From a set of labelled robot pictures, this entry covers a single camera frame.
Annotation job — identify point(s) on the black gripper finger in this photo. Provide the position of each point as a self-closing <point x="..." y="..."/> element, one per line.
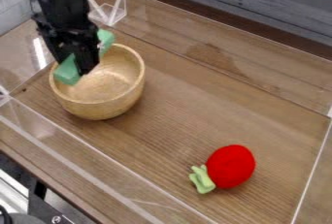
<point x="61" y="50"/>
<point x="86" y="51"/>

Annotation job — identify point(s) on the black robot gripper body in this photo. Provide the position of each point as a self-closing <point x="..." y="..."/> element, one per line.
<point x="63" y="20"/>

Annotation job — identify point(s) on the green foam block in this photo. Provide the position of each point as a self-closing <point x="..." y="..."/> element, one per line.
<point x="66" y="72"/>

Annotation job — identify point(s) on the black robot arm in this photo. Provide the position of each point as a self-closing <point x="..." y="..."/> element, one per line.
<point x="69" y="32"/>

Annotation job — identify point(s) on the brown wooden bowl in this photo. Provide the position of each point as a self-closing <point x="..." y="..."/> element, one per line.
<point x="110" y="90"/>

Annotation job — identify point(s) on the red plush strawberry toy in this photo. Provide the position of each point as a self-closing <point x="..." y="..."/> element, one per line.
<point x="227" y="169"/>

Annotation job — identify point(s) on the clear acrylic corner bracket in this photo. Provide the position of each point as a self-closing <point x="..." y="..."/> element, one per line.
<point x="108" y="14"/>

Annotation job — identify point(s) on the clear acrylic tray wall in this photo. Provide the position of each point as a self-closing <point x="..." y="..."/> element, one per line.
<point x="101" y="186"/>

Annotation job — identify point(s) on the black table leg bracket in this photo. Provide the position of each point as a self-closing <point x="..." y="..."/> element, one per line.
<point x="42" y="208"/>

